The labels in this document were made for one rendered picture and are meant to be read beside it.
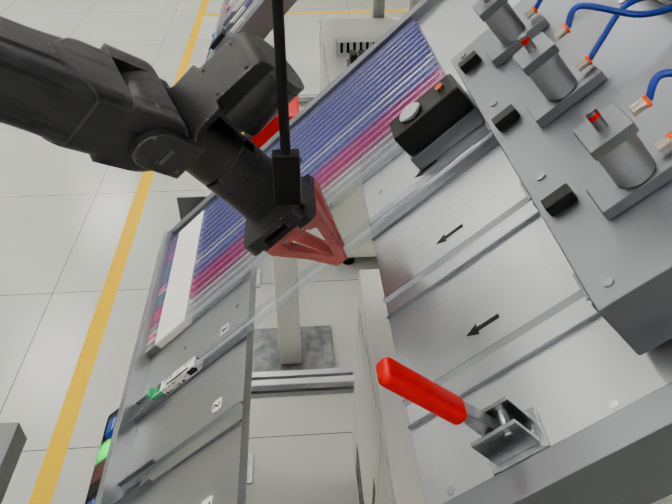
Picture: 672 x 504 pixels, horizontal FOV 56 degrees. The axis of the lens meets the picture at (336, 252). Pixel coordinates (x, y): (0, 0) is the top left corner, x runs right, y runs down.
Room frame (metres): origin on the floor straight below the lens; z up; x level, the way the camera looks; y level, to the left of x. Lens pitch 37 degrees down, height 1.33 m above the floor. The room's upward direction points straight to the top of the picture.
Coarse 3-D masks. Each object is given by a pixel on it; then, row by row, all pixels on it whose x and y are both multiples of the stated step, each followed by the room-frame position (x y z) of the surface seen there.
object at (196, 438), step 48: (240, 288) 0.58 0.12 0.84; (192, 336) 0.55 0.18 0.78; (192, 384) 0.47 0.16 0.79; (240, 384) 0.42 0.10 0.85; (144, 432) 0.45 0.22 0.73; (192, 432) 0.40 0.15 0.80; (240, 432) 0.36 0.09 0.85; (144, 480) 0.38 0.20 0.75; (192, 480) 0.34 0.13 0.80; (240, 480) 0.31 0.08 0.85
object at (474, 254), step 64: (448, 0) 0.85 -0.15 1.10; (512, 0) 0.72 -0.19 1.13; (448, 64) 0.70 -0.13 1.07; (384, 192) 0.55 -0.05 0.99; (448, 192) 0.48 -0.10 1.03; (512, 192) 0.43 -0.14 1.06; (384, 256) 0.46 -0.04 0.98; (448, 256) 0.41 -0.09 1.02; (512, 256) 0.37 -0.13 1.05; (448, 320) 0.34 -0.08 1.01; (512, 320) 0.31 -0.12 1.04; (576, 320) 0.28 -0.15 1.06; (448, 384) 0.29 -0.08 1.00; (512, 384) 0.26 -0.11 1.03; (576, 384) 0.24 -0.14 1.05; (640, 384) 0.23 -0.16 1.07; (448, 448) 0.24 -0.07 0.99
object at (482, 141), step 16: (464, 144) 0.52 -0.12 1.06; (480, 144) 0.50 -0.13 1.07; (448, 160) 0.51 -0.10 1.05; (464, 160) 0.50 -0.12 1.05; (432, 176) 0.50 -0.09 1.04; (448, 176) 0.50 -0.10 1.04; (416, 192) 0.50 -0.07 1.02; (384, 208) 0.51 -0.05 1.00; (400, 208) 0.50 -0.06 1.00; (368, 224) 0.50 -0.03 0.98; (384, 224) 0.50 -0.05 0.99; (352, 240) 0.50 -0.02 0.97; (304, 272) 0.50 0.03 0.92; (320, 272) 0.49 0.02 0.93; (288, 288) 0.49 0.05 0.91; (304, 288) 0.49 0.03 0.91; (272, 304) 0.49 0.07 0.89; (240, 320) 0.50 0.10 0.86; (256, 320) 0.49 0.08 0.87; (224, 336) 0.49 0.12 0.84; (240, 336) 0.49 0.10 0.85; (208, 352) 0.49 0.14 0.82; (160, 384) 0.49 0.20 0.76
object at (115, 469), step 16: (160, 256) 0.77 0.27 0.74; (160, 272) 0.74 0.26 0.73; (144, 320) 0.63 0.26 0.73; (144, 336) 0.60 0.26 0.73; (144, 352) 0.58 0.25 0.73; (144, 368) 0.55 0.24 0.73; (128, 384) 0.52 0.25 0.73; (144, 384) 0.53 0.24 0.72; (128, 400) 0.49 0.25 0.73; (128, 416) 0.47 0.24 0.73; (128, 432) 0.45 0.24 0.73; (112, 448) 0.42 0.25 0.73; (128, 448) 0.43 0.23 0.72; (112, 464) 0.40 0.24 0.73; (128, 464) 0.41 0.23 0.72; (112, 480) 0.39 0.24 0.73; (112, 496) 0.37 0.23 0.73
